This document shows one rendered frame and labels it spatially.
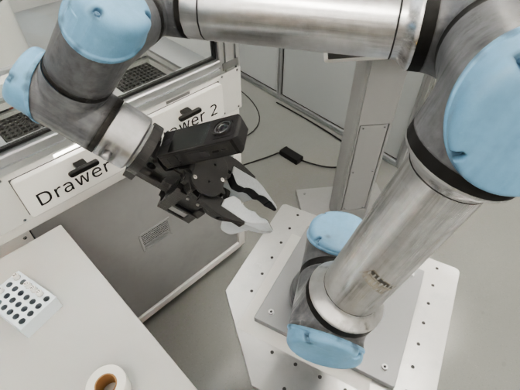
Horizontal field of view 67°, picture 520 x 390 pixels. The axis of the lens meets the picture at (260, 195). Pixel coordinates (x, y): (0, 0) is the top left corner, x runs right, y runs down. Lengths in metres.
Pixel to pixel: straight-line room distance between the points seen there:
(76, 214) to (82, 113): 0.70
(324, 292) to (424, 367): 0.36
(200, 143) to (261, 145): 1.98
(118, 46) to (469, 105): 0.30
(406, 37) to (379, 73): 1.03
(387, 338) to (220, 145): 0.56
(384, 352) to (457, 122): 0.59
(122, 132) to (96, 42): 0.12
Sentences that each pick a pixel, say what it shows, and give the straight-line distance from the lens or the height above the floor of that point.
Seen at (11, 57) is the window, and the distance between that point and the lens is 0.93.
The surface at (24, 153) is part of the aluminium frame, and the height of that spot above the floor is 0.98.
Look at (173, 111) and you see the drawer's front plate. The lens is 1.12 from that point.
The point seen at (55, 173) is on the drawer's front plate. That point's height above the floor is 0.90.
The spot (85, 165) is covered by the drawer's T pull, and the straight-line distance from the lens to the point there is 1.01.
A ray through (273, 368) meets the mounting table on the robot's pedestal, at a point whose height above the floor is 0.76.
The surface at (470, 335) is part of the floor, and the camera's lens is 1.87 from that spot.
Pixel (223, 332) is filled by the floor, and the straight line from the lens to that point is 1.68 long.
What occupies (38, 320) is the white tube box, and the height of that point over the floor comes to 0.78.
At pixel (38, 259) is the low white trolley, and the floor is 0.76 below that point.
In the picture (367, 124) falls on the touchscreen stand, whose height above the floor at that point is 0.62.
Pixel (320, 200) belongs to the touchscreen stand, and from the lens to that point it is 2.07.
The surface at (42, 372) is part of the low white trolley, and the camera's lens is 0.91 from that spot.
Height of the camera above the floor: 1.52
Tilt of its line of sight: 46 degrees down
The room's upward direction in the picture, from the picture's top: straight up
